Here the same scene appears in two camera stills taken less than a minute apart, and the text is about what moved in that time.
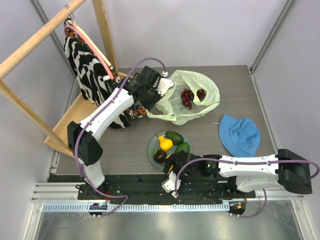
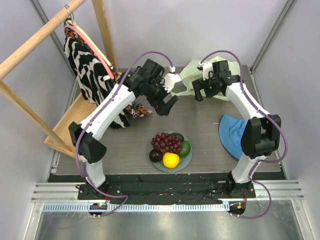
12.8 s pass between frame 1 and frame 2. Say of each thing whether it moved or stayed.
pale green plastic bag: moved
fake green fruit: stayed
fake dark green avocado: stayed
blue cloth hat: stayed
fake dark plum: moved
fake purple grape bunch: moved
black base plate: stayed
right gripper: moved
